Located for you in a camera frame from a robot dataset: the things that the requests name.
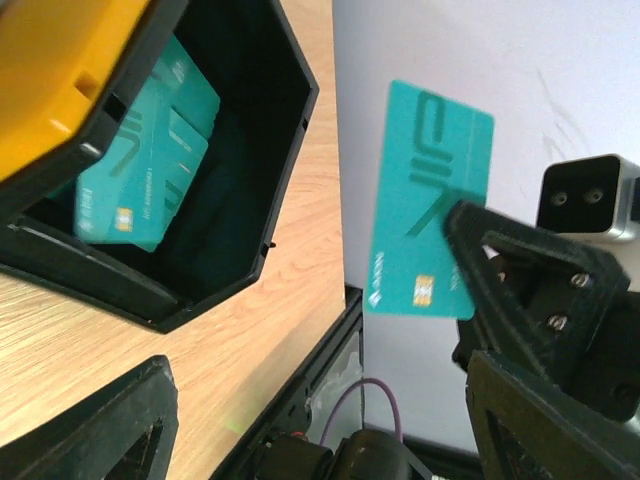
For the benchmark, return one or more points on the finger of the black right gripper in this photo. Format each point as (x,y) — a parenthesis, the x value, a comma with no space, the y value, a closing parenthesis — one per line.
(539,299)

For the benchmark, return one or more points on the teal card stack in bin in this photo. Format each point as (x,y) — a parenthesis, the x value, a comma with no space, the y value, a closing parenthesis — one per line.
(133,193)

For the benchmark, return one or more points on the teal VIP credit card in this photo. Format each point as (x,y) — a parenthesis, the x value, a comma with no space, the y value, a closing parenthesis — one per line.
(436,151)

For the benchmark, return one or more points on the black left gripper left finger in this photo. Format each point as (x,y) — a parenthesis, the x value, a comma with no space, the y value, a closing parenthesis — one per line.
(125,430)

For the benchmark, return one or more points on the black bin with teal cards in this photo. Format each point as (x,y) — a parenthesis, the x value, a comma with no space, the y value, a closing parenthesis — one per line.
(217,243)

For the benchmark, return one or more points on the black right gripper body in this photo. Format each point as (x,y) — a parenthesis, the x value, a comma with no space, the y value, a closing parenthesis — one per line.
(608,377)

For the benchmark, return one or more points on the yellow middle bin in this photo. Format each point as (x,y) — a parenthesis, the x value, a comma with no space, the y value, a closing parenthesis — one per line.
(56,58)

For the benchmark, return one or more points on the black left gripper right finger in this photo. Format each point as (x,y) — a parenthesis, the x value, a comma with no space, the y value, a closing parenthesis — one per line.
(568,439)

